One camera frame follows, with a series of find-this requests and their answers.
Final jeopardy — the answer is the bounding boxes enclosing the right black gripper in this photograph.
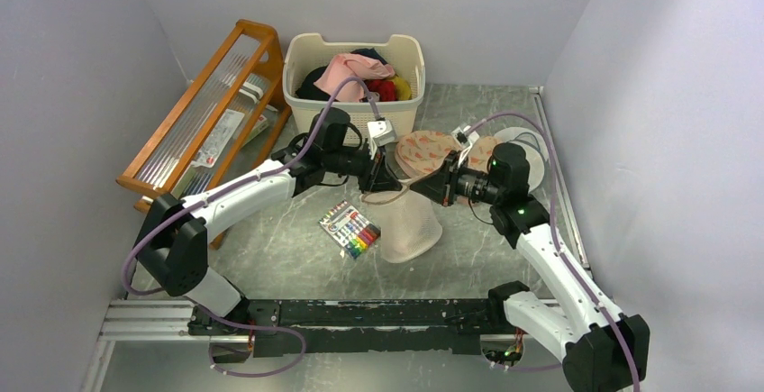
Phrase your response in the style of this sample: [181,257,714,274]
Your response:
[411,150,503,207]

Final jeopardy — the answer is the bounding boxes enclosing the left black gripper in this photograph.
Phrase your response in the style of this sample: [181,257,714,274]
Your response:
[324,137,402,195]

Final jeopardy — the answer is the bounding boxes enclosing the beige mesh laundry bag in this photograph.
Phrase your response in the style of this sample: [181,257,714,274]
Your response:
[360,179,443,263]

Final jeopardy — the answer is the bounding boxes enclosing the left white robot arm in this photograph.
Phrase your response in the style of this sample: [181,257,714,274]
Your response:
[131,107,402,334]

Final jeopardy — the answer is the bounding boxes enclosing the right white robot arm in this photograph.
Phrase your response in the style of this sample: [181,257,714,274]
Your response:
[410,142,650,391]

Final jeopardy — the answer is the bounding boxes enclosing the floral pink laundry bag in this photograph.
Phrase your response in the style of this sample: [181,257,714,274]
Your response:
[395,131,500,178]

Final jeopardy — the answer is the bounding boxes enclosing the white mesh laundry bag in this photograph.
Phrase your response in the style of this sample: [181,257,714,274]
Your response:
[494,127,550,192]

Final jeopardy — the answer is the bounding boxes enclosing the cream plastic laundry basket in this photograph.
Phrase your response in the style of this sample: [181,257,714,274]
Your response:
[282,32,427,145]

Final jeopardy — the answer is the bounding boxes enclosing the marker pen pack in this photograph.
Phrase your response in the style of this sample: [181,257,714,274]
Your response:
[318,200,381,260]

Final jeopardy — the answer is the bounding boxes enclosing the red garment in basket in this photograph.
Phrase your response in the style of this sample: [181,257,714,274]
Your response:
[365,79,397,102]

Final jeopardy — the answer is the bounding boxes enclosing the yellow garment in basket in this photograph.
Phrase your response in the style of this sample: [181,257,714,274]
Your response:
[389,76,413,101]

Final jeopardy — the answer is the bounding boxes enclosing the dark navy garment in basket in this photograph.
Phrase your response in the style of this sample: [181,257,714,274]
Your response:
[296,48,396,101]

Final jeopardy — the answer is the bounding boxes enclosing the orange wooden shelf rack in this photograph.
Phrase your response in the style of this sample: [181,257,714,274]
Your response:
[116,19,292,213]

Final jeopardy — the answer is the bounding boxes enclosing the papers on shelf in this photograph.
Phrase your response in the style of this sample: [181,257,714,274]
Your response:
[190,74,276,171]

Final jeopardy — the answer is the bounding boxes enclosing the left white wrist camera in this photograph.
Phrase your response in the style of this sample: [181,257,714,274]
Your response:
[367,118,397,158]

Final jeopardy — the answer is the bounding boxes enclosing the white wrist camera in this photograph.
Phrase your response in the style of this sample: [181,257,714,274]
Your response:
[367,118,397,158]
[451,123,479,167]

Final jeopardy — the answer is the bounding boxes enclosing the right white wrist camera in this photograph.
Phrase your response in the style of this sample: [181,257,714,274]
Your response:
[451,123,479,167]

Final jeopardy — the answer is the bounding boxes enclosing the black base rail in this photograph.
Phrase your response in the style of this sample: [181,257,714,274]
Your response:
[187,298,518,358]

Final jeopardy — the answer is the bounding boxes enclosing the aluminium frame rail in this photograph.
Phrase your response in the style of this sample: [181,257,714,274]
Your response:
[80,299,198,392]

